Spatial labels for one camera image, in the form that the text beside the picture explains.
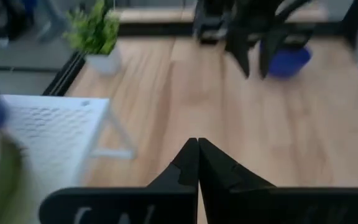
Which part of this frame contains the green plant white pot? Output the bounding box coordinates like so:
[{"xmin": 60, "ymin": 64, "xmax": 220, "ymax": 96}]
[{"xmin": 63, "ymin": 0, "xmax": 123, "ymax": 75}]

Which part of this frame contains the black frame post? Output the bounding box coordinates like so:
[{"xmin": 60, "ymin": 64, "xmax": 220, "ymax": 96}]
[{"xmin": 340, "ymin": 0, "xmax": 358, "ymax": 50}]

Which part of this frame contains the white perforated metal shelf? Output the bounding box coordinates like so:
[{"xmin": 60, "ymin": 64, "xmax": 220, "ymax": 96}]
[{"xmin": 0, "ymin": 94, "xmax": 137, "ymax": 189}]

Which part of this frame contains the floral bowl green outside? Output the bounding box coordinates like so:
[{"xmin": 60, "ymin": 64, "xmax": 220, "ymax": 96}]
[{"xmin": 0, "ymin": 116, "xmax": 26, "ymax": 224}]

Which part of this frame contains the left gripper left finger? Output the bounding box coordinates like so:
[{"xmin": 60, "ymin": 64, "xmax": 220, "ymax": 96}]
[{"xmin": 38, "ymin": 138, "xmax": 200, "ymax": 224}]

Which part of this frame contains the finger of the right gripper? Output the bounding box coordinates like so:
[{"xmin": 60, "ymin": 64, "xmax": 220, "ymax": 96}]
[
  {"xmin": 224, "ymin": 30, "xmax": 251, "ymax": 79},
  {"xmin": 259, "ymin": 29, "xmax": 281, "ymax": 79}
]

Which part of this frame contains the black table edge rail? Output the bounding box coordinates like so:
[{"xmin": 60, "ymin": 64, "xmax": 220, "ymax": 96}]
[
  {"xmin": 41, "ymin": 50, "xmax": 87, "ymax": 97},
  {"xmin": 116, "ymin": 21, "xmax": 354, "ymax": 37}
]

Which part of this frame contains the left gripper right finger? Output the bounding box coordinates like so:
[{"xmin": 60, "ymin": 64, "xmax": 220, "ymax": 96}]
[{"xmin": 198, "ymin": 138, "xmax": 358, "ymax": 224}]

